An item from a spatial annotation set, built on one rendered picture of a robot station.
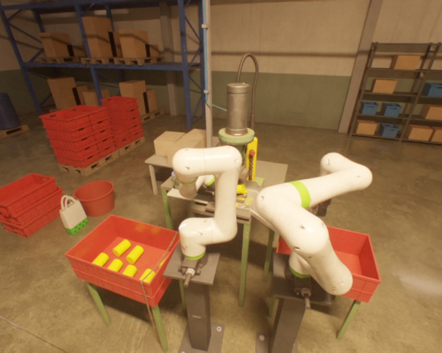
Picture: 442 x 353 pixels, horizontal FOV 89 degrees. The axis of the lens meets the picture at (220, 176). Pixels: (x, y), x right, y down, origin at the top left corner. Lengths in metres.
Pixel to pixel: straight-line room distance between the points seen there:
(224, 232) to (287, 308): 0.55
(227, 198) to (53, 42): 7.95
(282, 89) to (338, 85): 1.31
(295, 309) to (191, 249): 0.64
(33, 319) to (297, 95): 6.28
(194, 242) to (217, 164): 0.43
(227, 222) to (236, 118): 0.57
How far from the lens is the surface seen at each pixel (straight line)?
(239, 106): 1.29
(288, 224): 0.72
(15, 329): 2.69
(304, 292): 1.21
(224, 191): 0.99
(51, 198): 3.54
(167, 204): 1.97
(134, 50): 6.68
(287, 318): 1.53
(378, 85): 6.30
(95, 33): 7.41
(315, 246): 0.70
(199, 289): 1.44
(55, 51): 8.59
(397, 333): 2.54
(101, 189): 3.61
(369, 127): 6.50
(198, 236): 1.14
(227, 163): 0.90
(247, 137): 1.32
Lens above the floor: 1.93
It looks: 30 degrees down
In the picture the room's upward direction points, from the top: straight up
